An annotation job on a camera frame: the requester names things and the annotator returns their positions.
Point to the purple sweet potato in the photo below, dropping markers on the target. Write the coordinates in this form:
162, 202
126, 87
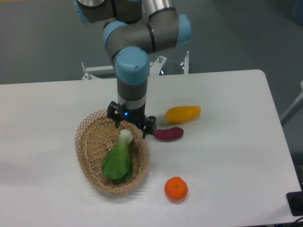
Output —
170, 134

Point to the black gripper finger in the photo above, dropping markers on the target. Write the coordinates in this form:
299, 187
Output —
112, 113
148, 126

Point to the green bok choy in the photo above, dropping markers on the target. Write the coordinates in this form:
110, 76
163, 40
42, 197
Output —
117, 164

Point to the yellow mango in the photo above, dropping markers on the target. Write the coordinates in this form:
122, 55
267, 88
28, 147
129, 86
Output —
182, 114

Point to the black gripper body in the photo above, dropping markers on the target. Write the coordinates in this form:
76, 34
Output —
134, 116

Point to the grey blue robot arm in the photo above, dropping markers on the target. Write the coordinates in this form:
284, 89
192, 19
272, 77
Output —
133, 29

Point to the woven wicker basket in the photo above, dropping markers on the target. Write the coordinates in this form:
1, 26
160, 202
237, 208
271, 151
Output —
95, 137

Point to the black device at table edge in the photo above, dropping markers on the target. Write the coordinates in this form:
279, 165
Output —
295, 202

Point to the orange mandarin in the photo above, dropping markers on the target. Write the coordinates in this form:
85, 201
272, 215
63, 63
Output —
176, 188

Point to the white table leg at right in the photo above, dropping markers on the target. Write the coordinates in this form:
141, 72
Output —
293, 108

